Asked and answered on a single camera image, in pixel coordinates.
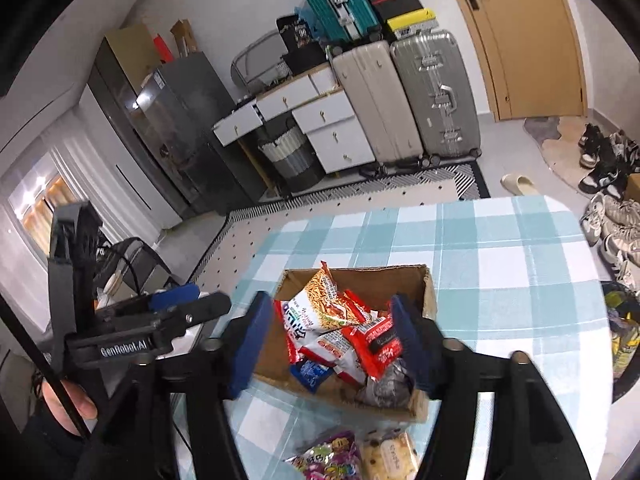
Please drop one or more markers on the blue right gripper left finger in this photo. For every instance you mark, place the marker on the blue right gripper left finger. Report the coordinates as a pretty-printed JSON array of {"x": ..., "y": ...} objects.
[{"x": 245, "y": 337}]

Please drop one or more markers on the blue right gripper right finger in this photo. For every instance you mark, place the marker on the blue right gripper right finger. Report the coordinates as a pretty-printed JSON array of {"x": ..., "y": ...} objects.
[{"x": 421, "y": 343}]

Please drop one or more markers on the red black snack pack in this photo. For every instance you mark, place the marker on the red black snack pack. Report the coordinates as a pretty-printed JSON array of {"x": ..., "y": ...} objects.
[{"x": 376, "y": 344}]

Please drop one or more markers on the silver purple snack pack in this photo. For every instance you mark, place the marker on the silver purple snack pack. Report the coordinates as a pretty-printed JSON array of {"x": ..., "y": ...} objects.
[{"x": 392, "y": 390}]

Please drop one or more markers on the blue snack pack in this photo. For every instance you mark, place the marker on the blue snack pack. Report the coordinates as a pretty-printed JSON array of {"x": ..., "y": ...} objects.
[{"x": 311, "y": 375}]

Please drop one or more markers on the beige cracker pack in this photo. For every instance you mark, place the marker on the beige cracker pack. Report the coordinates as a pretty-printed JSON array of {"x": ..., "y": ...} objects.
[{"x": 389, "y": 455}]

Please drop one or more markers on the purple candy bag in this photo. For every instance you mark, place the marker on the purple candy bag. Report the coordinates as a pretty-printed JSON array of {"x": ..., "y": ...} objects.
[{"x": 336, "y": 457}]

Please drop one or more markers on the red chip bag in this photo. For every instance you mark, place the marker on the red chip bag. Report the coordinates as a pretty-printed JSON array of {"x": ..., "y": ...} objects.
[{"x": 365, "y": 313}]

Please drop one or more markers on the white noodle snack bag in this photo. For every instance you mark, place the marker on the white noodle snack bag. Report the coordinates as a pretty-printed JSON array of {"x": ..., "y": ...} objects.
[{"x": 333, "y": 349}]

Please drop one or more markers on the SF cardboard box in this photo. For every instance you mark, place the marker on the SF cardboard box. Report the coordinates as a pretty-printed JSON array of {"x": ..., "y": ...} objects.
[{"x": 376, "y": 287}]

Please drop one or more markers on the teal plaid tablecloth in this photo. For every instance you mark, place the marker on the teal plaid tablecloth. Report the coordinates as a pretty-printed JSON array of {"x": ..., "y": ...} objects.
[{"x": 510, "y": 273}]

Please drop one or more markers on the beige slipper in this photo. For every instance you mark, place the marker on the beige slipper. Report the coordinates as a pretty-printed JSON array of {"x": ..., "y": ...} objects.
[{"x": 519, "y": 185}]

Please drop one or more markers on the black trash bin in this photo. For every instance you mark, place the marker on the black trash bin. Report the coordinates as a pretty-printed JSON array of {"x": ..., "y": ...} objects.
[{"x": 623, "y": 318}]

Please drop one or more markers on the woven laundry basket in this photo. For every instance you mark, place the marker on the woven laundry basket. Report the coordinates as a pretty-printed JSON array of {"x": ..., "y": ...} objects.
[{"x": 293, "y": 158}]

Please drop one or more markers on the silver suitcase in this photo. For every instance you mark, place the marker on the silver suitcase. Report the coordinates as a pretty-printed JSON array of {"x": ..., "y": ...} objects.
[{"x": 431, "y": 69}]

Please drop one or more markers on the door mat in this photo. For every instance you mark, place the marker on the door mat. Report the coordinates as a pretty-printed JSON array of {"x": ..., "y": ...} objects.
[{"x": 557, "y": 139}]

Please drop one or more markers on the small cardboard box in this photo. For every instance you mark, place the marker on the small cardboard box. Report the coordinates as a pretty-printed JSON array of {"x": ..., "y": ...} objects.
[{"x": 632, "y": 191}]

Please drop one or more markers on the white drawer desk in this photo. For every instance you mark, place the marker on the white drawer desk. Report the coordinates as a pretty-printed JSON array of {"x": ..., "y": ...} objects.
[{"x": 321, "y": 110}]

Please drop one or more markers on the beige suitcase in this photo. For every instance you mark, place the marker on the beige suitcase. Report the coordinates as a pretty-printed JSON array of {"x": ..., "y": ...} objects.
[{"x": 371, "y": 82}]

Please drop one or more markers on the wooden door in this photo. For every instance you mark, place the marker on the wooden door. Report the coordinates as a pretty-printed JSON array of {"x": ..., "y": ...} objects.
[{"x": 529, "y": 56}]

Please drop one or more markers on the stack of shoe boxes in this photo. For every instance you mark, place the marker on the stack of shoe boxes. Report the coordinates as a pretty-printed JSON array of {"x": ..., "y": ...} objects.
[{"x": 403, "y": 18}]

